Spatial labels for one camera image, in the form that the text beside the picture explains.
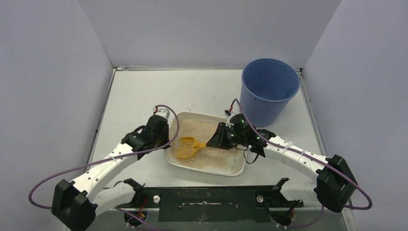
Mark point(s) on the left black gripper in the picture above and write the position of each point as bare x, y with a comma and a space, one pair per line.
160, 128

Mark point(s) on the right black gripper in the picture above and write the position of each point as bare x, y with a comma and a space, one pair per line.
221, 136

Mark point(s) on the white litter box tray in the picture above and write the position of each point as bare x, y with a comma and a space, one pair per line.
195, 116

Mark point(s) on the yellow litter scoop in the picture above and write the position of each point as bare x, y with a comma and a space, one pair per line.
188, 147

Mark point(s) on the blue plastic bucket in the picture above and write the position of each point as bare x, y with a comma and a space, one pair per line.
267, 86

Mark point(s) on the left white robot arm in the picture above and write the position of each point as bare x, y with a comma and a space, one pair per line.
78, 202

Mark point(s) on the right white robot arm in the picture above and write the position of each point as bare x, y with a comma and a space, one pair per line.
270, 145

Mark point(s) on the beige cat litter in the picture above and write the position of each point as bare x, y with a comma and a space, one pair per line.
229, 161

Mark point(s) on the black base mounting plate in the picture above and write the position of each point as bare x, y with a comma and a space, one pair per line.
214, 204

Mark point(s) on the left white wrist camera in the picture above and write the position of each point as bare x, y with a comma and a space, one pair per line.
163, 112

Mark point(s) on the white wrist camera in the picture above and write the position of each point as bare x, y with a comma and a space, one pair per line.
229, 113
163, 112

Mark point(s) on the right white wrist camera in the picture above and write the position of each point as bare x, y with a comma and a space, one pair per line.
229, 113

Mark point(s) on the aluminium table frame rail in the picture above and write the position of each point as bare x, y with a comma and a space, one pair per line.
314, 127

